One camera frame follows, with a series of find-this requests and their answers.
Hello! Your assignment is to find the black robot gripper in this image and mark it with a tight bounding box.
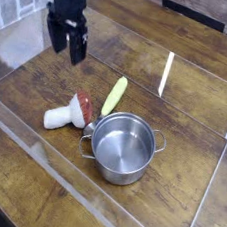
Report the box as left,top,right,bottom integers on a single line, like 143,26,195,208
47,0,88,65

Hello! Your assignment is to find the white mushroom with red cap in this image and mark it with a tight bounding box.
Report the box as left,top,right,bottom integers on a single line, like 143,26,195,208
43,90,93,129

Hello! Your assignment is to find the silver pot with handles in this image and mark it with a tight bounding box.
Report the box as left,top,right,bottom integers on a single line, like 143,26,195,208
78,112,167,186

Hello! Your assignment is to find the black strip on table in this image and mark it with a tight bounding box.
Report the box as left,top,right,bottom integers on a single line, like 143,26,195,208
161,0,225,32

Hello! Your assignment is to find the yellow handled metal spoon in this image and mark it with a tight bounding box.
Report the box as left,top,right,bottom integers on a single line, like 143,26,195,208
83,76,128,136

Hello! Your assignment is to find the clear acrylic enclosure panel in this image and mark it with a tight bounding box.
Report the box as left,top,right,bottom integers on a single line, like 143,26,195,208
0,102,145,227

